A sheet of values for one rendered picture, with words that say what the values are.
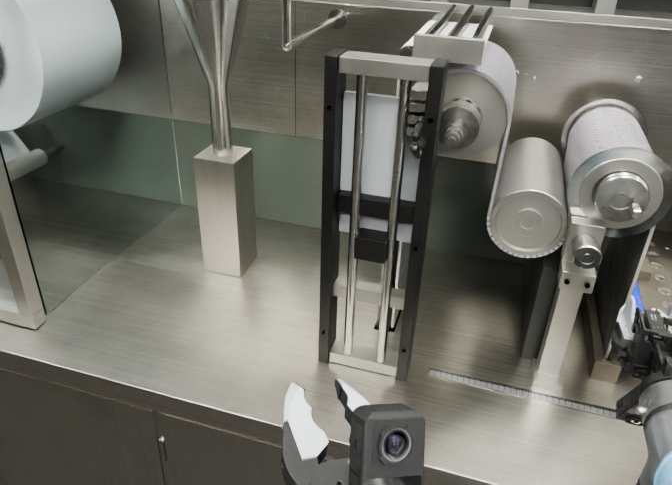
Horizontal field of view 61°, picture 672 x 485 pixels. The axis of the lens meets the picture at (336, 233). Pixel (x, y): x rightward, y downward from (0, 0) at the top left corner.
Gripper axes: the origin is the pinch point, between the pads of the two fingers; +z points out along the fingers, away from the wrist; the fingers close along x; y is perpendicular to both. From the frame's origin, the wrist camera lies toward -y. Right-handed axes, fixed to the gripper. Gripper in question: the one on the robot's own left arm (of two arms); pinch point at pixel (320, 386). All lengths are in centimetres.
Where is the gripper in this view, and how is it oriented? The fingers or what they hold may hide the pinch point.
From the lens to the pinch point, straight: 53.1
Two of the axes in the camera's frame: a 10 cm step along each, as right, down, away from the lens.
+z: -2.7, -4.8, 8.3
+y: -1.6, 8.8, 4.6
